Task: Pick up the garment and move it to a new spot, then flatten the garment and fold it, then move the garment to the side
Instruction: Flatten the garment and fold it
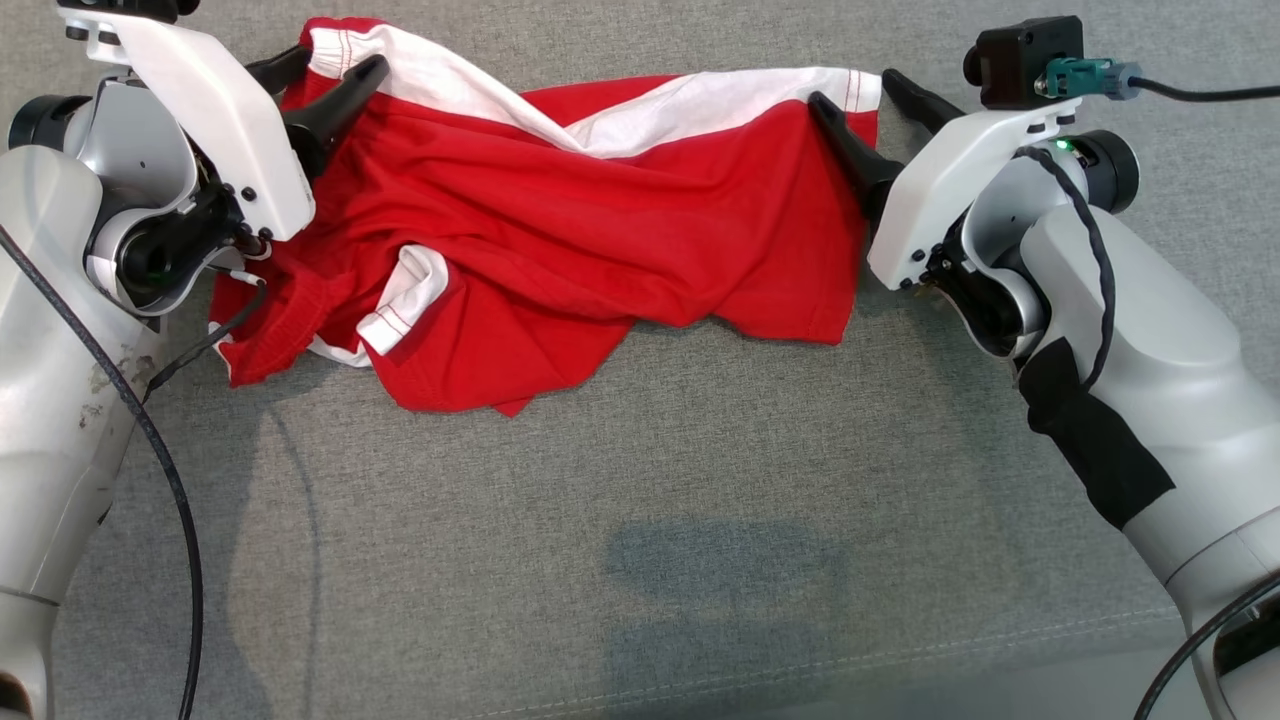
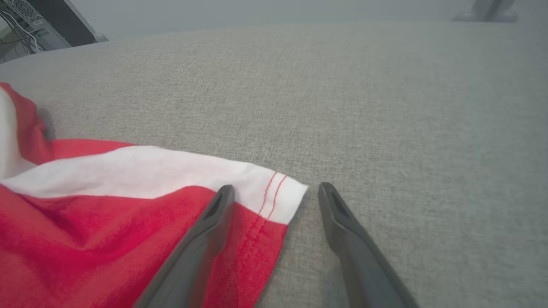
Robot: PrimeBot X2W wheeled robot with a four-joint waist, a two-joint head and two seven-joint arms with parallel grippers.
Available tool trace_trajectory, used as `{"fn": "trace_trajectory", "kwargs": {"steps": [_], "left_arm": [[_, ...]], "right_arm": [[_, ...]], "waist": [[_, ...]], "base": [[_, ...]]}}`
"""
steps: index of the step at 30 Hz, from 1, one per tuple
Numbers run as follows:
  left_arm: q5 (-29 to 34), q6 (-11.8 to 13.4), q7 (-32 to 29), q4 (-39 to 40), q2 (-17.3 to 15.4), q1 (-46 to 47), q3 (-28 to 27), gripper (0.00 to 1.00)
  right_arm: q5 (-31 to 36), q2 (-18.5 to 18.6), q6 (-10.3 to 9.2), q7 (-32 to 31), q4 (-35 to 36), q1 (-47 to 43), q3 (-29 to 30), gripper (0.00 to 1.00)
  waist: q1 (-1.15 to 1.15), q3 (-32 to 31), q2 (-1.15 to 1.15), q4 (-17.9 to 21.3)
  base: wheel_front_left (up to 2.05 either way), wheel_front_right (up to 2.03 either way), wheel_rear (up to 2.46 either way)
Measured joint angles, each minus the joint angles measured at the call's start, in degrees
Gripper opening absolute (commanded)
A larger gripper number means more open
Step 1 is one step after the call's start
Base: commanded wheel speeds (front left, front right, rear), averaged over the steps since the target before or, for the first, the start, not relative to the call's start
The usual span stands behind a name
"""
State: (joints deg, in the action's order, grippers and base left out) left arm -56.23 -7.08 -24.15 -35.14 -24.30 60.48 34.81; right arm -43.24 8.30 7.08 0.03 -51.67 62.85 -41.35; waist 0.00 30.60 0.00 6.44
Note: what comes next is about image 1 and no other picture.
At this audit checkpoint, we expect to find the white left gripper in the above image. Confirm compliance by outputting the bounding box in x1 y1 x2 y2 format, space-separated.
58 8 391 243

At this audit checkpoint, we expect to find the black braided cable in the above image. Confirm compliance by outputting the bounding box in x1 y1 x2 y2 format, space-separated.
1012 145 1118 393

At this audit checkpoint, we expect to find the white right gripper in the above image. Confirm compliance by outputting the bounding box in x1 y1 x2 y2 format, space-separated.
808 68 1086 293

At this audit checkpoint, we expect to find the red shirt with white sleeves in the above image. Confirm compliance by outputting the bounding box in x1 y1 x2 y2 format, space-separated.
208 15 883 418

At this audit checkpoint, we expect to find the thick black cable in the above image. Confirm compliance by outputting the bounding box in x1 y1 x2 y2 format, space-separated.
1135 575 1280 720

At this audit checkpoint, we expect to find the black cable with teal connector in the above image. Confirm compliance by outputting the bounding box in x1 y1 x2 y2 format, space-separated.
1040 57 1280 104
0 228 206 720

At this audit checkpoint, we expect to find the thin black cable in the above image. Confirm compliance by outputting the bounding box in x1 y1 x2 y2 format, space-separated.
145 262 271 401

